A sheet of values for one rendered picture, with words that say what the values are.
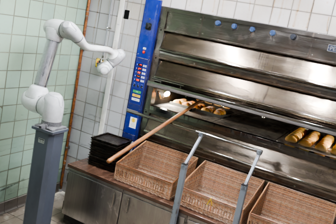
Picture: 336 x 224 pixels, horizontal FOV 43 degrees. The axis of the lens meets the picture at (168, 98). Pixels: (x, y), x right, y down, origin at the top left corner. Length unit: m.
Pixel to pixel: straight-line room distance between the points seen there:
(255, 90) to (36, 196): 1.96
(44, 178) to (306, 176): 2.06
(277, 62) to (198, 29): 0.76
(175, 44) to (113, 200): 1.47
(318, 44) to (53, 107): 2.09
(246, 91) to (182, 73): 0.61
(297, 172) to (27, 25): 2.56
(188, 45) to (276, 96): 0.90
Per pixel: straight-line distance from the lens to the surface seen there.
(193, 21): 3.83
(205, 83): 3.74
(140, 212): 3.61
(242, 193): 3.13
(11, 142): 4.07
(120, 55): 3.80
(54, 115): 3.36
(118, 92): 4.19
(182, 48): 3.83
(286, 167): 3.63
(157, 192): 3.55
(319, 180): 3.60
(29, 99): 3.50
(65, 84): 4.38
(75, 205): 4.01
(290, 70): 3.53
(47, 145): 3.40
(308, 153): 3.57
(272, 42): 3.59
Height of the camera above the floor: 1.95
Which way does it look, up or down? 10 degrees down
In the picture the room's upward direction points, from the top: 11 degrees clockwise
